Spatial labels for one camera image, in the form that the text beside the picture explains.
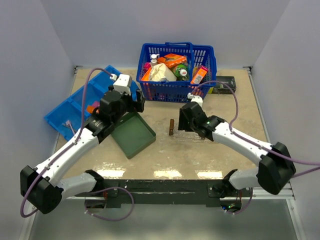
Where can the green soda bottle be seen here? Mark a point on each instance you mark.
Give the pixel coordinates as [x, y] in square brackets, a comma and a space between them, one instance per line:
[181, 72]

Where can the black box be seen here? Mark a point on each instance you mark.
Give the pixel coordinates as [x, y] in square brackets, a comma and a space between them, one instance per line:
[221, 87]

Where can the green metal tray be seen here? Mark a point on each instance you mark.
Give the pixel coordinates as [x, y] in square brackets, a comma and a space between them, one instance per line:
[132, 134]

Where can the light blue compartment bin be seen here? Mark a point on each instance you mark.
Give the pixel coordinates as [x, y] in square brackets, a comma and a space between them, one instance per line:
[82, 100]

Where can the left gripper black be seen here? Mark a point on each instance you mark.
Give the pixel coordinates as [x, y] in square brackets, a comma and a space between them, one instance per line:
[135, 106]

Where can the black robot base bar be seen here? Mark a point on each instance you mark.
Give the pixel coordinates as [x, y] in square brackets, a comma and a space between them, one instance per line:
[206, 192]

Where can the orange toothpaste tube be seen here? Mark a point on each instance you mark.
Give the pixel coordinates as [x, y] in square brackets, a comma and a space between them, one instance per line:
[90, 109]

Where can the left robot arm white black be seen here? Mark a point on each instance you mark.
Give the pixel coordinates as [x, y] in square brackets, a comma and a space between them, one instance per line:
[43, 185]

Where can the white pump bottle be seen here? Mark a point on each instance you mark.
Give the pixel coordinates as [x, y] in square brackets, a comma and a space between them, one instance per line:
[154, 59]

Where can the orange scrub sponge pack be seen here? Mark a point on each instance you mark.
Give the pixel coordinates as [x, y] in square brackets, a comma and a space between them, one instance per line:
[146, 76]

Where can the crumpled beige paper bag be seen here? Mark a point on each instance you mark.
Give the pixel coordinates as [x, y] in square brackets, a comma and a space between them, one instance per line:
[161, 73]

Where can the orange pink snack box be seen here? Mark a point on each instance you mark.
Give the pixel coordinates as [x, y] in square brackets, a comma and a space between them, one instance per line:
[198, 74]

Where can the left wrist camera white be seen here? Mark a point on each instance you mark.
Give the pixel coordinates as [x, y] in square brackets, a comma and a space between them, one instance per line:
[123, 84]

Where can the dark blue shopping basket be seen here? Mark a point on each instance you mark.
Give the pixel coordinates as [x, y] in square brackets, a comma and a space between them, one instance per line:
[177, 91]

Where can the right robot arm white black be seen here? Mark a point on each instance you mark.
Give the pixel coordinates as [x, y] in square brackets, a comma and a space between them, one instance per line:
[273, 168]

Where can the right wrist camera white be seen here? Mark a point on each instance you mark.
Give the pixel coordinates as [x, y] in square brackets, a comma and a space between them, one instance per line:
[195, 99]

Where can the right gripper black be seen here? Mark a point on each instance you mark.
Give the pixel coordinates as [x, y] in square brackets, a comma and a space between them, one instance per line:
[182, 123]

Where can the pink toothpaste tube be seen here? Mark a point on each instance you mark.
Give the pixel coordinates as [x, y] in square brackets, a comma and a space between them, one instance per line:
[96, 104]

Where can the clear glass tray wooden handles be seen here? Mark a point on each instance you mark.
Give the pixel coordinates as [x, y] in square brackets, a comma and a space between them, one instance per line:
[184, 136]

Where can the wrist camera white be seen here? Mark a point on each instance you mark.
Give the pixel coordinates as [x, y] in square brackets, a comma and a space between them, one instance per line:
[123, 84]
[195, 99]

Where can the orange cardboard box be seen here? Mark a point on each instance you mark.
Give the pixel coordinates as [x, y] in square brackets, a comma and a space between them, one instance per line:
[171, 60]

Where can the pink carton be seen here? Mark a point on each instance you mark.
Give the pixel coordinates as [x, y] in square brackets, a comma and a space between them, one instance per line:
[146, 67]

